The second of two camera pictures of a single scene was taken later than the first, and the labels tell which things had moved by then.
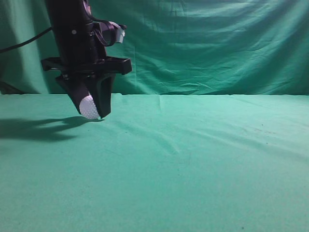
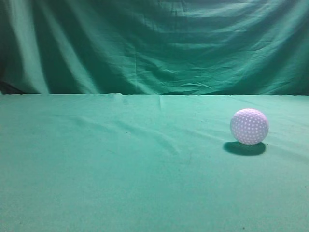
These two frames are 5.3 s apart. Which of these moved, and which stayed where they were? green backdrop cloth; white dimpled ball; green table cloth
Moved: white dimpled ball
Stayed: green backdrop cloth; green table cloth
